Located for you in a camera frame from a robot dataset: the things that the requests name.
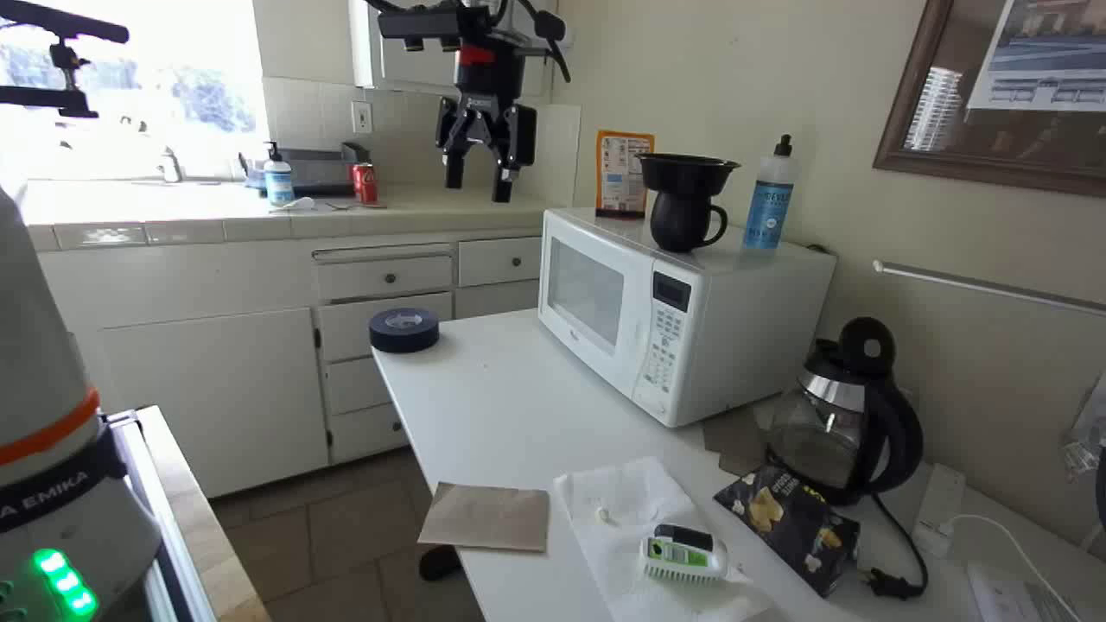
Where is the white kitchen counter cabinet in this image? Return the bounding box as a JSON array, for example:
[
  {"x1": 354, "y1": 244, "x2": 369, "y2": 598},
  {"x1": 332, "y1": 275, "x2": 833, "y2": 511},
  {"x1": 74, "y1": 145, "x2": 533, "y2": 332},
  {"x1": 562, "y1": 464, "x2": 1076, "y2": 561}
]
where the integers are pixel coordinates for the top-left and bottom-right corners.
[{"x1": 16, "y1": 177, "x2": 545, "y2": 502}]

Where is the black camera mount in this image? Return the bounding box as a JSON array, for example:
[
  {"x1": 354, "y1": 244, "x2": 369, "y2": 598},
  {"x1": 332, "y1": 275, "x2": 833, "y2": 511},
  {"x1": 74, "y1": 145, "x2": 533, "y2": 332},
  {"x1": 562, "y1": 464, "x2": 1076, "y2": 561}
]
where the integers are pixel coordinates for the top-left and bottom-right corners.
[{"x1": 0, "y1": 0, "x2": 136, "y2": 121}]

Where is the glass coffee pot black handle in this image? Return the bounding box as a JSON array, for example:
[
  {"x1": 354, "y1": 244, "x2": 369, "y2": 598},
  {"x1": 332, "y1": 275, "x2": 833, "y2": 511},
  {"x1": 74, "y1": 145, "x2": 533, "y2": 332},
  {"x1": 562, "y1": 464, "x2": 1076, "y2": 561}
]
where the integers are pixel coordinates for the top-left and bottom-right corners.
[{"x1": 764, "y1": 316, "x2": 926, "y2": 508}]

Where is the black table foot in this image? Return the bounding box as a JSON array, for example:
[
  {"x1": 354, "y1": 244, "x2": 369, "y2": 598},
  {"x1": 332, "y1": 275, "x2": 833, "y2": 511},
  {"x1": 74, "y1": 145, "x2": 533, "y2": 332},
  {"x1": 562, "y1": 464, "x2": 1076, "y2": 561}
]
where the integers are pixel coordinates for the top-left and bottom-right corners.
[{"x1": 416, "y1": 541, "x2": 467, "y2": 583}]

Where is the white wall rod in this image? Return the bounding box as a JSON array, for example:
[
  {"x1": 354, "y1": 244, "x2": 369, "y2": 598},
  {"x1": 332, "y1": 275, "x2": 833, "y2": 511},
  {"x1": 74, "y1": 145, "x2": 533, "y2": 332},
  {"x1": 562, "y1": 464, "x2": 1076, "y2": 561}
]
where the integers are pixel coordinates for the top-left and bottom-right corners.
[{"x1": 871, "y1": 257, "x2": 1106, "y2": 317}]

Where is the clear bottle with blue liquid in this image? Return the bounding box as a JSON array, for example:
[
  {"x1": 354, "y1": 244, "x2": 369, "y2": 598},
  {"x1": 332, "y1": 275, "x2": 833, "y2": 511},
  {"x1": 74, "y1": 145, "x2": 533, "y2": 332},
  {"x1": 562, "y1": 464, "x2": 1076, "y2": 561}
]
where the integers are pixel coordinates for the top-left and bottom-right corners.
[{"x1": 738, "y1": 130, "x2": 803, "y2": 257}]

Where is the wooden framed corkboard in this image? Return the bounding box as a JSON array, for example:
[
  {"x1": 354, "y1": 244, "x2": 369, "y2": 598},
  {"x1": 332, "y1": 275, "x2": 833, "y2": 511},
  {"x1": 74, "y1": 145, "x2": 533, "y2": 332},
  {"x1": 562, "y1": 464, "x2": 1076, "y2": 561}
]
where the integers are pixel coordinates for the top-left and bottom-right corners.
[{"x1": 871, "y1": 0, "x2": 1106, "y2": 200}]

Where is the metal sink faucet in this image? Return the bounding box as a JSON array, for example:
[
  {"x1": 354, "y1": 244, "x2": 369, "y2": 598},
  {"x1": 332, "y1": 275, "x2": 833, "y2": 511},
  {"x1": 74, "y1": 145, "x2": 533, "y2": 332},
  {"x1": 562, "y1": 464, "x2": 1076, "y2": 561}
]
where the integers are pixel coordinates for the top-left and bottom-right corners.
[{"x1": 155, "y1": 141, "x2": 191, "y2": 187}]

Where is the blue soap pump bottle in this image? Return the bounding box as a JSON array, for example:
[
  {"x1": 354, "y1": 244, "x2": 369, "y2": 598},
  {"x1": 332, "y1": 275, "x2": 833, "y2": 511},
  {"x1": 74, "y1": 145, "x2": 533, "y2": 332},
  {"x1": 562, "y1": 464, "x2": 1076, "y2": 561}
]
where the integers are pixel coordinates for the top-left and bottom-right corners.
[{"x1": 258, "y1": 138, "x2": 298, "y2": 211}]

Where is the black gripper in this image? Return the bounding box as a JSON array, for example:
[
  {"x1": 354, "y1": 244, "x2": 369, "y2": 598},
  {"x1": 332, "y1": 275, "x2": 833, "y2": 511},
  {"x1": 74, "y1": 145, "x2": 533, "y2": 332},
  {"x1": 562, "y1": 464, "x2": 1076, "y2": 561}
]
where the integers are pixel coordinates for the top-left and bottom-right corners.
[{"x1": 435, "y1": 37, "x2": 518, "y2": 206}]

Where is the red can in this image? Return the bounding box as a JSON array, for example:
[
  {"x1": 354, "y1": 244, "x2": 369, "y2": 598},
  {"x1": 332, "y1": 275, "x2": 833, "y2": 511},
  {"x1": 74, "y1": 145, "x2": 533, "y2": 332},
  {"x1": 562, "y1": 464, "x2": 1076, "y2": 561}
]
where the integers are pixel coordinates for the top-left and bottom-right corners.
[{"x1": 350, "y1": 159, "x2": 384, "y2": 211}]

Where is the white cabinet drawer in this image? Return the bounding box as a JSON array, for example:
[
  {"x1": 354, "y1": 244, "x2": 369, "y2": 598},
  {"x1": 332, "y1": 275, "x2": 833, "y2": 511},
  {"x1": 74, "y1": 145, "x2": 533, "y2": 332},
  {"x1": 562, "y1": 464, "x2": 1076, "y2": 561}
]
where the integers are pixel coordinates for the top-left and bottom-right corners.
[
  {"x1": 316, "y1": 249, "x2": 455, "y2": 309},
  {"x1": 455, "y1": 236, "x2": 544, "y2": 291},
  {"x1": 316, "y1": 291, "x2": 455, "y2": 367}
]

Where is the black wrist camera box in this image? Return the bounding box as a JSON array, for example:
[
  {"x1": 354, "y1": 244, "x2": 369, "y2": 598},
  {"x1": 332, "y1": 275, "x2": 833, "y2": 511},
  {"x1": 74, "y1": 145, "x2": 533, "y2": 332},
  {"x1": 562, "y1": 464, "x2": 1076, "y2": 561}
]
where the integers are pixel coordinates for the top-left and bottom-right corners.
[{"x1": 513, "y1": 100, "x2": 540, "y2": 166}]

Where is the black snack bag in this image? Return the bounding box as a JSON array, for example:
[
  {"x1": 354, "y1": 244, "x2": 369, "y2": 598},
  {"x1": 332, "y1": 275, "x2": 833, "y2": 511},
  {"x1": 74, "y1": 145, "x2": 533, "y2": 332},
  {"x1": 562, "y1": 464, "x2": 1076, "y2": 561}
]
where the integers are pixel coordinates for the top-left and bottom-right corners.
[{"x1": 711, "y1": 464, "x2": 864, "y2": 600}]

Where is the white plastic bag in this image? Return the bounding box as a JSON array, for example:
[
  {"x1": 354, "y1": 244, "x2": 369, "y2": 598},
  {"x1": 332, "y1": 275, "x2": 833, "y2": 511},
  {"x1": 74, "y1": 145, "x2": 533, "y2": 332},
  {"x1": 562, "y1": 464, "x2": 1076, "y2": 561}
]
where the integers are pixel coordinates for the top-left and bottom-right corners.
[{"x1": 548, "y1": 454, "x2": 779, "y2": 622}]

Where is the white cable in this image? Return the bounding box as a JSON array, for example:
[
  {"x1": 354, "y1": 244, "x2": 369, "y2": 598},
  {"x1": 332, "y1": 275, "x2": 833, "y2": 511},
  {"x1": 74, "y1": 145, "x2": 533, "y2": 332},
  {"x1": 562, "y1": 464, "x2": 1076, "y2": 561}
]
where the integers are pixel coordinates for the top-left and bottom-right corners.
[{"x1": 941, "y1": 511, "x2": 1091, "y2": 622}]

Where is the white power strip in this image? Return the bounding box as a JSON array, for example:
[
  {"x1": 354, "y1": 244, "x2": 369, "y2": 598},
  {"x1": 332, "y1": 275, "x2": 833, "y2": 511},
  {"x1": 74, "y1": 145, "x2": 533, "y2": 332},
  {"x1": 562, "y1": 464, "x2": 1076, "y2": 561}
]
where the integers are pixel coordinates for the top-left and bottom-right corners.
[{"x1": 964, "y1": 561, "x2": 1048, "y2": 622}]

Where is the black pitcher with funnel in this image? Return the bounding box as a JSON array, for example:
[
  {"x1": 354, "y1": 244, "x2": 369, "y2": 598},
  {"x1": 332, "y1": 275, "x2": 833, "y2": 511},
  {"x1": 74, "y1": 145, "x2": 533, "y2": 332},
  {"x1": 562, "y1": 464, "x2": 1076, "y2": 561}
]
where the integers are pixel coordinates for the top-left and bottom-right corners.
[{"x1": 636, "y1": 153, "x2": 742, "y2": 259}]

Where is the small green white device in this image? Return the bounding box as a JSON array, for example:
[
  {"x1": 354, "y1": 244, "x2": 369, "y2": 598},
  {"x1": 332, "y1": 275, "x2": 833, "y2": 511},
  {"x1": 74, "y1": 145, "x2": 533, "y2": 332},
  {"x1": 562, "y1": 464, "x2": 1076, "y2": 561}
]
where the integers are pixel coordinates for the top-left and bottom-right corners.
[{"x1": 636, "y1": 522, "x2": 730, "y2": 587}]

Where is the white cabinet door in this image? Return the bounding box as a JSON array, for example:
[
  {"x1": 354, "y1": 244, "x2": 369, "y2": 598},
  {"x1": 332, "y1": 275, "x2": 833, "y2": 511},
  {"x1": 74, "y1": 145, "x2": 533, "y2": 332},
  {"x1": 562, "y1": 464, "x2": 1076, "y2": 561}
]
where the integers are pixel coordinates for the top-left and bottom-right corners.
[{"x1": 75, "y1": 309, "x2": 332, "y2": 502}]

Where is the silver toaster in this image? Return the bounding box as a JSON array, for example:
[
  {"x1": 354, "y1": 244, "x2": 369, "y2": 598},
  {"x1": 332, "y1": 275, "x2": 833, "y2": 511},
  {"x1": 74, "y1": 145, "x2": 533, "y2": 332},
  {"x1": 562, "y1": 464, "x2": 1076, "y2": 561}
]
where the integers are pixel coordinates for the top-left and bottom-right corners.
[{"x1": 278, "y1": 138, "x2": 373, "y2": 200}]

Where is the orange framed card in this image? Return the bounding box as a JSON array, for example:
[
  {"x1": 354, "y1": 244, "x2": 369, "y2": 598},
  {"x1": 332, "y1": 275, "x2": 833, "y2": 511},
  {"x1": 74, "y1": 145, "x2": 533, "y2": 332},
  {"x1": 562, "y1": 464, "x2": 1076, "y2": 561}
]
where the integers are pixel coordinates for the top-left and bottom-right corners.
[{"x1": 590, "y1": 129, "x2": 658, "y2": 221}]

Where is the white microwave oven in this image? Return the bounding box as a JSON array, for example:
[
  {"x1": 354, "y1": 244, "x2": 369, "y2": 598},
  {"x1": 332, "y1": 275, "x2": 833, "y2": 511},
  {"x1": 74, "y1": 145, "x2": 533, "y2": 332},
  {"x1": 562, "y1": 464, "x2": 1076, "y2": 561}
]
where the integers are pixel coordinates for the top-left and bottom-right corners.
[{"x1": 535, "y1": 203, "x2": 840, "y2": 433}]

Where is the blue white poster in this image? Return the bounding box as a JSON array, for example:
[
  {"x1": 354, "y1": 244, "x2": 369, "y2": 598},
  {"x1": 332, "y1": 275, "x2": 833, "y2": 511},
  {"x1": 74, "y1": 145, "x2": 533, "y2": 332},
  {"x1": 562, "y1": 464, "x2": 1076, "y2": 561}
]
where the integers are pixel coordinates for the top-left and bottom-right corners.
[{"x1": 964, "y1": 0, "x2": 1106, "y2": 117}]

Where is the black power cable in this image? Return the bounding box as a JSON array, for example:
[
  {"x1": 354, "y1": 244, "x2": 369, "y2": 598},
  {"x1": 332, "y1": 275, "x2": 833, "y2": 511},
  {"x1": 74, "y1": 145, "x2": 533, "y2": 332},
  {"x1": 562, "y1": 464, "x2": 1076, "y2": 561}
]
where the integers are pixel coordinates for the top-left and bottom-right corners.
[{"x1": 861, "y1": 490, "x2": 933, "y2": 600}]

